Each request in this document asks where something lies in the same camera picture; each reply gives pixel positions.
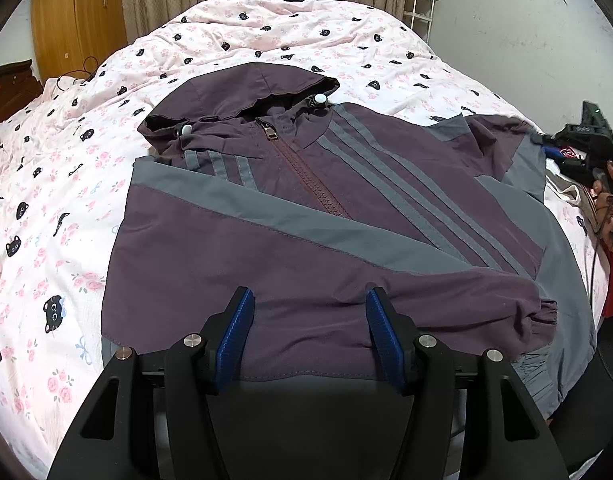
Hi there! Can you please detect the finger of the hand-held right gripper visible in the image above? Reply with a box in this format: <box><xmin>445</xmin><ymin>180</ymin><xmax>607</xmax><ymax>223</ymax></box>
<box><xmin>543</xmin><ymin>146</ymin><xmax>596</xmax><ymax>182</ymax></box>
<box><xmin>531</xmin><ymin>127</ymin><xmax>587</xmax><ymax>147</ymax></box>

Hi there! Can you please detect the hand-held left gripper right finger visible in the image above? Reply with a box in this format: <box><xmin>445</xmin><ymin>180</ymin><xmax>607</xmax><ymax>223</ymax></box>
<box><xmin>365</xmin><ymin>286</ymin><xmax>571</xmax><ymax>480</ymax></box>

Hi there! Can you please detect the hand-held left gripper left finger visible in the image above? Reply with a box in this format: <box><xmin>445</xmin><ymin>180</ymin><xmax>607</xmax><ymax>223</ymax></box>
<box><xmin>46</xmin><ymin>286</ymin><xmax>257</xmax><ymax>480</ymax></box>

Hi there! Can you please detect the purple and grey hooded jacket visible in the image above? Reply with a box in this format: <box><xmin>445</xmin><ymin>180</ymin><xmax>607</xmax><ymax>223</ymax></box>
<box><xmin>100</xmin><ymin>62</ymin><xmax>598</xmax><ymax>418</ymax></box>

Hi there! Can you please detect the person's right hand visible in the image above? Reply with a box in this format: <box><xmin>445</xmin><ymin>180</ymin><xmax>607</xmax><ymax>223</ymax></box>
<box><xmin>588</xmin><ymin>159</ymin><xmax>613</xmax><ymax>234</ymax></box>

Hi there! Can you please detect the white garment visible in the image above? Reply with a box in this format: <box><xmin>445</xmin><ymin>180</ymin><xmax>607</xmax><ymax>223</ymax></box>
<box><xmin>544</xmin><ymin>167</ymin><xmax>603</xmax><ymax>223</ymax></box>

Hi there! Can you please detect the pink cat-print blanket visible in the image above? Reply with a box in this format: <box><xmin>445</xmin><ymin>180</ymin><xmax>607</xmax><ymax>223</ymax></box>
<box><xmin>0</xmin><ymin>0</ymin><xmax>613</xmax><ymax>472</ymax></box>

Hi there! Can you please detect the person's leg in black trousers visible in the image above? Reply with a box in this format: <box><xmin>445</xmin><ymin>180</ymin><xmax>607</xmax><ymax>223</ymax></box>
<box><xmin>549</xmin><ymin>335</ymin><xmax>613</xmax><ymax>463</ymax></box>

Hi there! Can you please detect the dark wooden headboard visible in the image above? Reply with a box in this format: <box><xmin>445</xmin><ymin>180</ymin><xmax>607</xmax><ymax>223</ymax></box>
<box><xmin>0</xmin><ymin>59</ymin><xmax>44</xmax><ymax>126</ymax></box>

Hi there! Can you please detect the wooden wardrobe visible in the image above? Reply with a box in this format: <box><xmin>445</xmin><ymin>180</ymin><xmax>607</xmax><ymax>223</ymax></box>
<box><xmin>30</xmin><ymin>0</ymin><xmax>128</xmax><ymax>78</ymax></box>

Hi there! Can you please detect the white wire shelf rack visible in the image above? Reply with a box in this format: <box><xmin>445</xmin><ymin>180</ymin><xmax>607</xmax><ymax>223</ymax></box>
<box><xmin>403</xmin><ymin>0</ymin><xmax>441</xmax><ymax>44</ymax></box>

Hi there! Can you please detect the black cable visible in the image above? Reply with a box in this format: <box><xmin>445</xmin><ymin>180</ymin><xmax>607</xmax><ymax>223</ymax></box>
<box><xmin>55</xmin><ymin>56</ymin><xmax>100</xmax><ymax>82</ymax></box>

